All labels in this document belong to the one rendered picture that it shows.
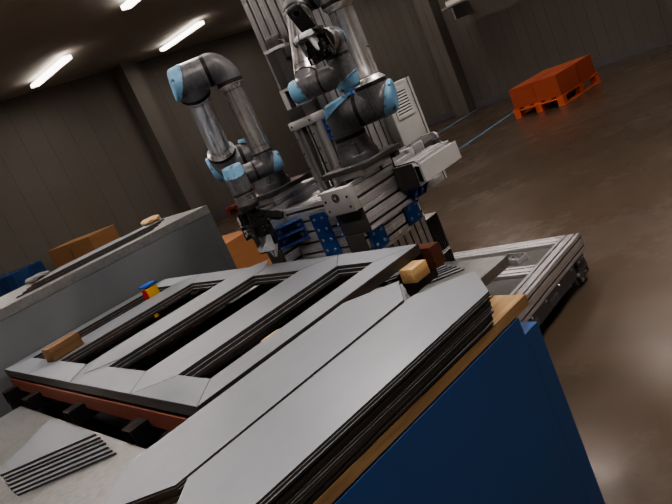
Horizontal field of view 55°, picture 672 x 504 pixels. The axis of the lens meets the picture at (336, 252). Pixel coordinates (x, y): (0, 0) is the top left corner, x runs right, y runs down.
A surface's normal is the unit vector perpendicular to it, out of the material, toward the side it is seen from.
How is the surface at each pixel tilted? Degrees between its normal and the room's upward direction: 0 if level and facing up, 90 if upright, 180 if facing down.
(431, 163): 90
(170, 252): 90
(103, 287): 90
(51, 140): 90
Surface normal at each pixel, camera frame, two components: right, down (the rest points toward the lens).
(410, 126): 0.69, -0.13
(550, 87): -0.69, 0.44
